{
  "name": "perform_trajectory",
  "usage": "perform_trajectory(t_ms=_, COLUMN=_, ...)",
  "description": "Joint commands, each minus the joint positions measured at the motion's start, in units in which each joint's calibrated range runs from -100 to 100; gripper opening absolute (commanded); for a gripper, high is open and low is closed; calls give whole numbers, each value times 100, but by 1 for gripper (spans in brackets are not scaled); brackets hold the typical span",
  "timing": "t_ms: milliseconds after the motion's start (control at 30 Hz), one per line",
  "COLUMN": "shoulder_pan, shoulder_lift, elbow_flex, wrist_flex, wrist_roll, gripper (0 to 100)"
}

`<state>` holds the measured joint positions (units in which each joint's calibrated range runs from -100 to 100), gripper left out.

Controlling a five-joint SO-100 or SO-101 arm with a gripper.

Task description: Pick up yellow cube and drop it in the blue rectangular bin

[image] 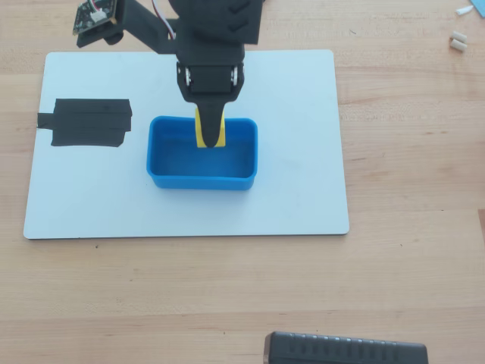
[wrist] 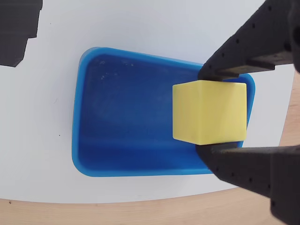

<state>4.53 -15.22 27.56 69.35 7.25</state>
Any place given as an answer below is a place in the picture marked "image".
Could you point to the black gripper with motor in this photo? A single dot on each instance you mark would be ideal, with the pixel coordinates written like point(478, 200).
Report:
point(211, 80)

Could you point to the yellow cube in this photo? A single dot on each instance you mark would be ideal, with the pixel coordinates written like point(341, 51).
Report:
point(198, 130)

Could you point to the blue rectangular plastic bin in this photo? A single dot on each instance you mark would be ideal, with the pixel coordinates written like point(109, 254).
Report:
point(202, 174)

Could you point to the white rectangular board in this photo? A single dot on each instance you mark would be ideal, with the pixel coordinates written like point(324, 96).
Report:
point(227, 212)

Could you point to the black tape patch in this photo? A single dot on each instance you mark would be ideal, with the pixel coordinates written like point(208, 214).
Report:
point(91, 123)

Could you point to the black ribbed device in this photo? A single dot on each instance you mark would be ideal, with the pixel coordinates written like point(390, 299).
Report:
point(341, 350)

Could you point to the small white plastic piece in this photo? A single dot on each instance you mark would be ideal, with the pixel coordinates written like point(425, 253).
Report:
point(464, 10)

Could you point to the blue-grey object at edge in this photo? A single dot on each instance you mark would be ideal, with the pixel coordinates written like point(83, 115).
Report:
point(479, 7)

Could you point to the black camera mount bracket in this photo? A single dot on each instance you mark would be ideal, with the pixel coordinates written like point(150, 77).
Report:
point(142, 26)

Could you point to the green camera circuit board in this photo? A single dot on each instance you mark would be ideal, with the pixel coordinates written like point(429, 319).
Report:
point(92, 17)

